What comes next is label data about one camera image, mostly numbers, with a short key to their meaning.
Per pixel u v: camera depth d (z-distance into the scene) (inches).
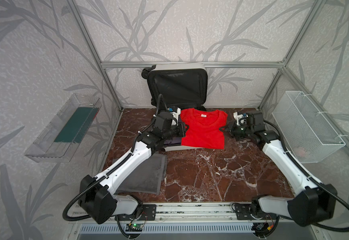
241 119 27.8
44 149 23.3
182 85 37.1
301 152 28.3
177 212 29.6
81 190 16.2
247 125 25.1
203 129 30.4
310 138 23.9
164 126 22.0
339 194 15.4
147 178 32.5
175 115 26.8
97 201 15.4
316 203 15.2
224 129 30.3
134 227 28.0
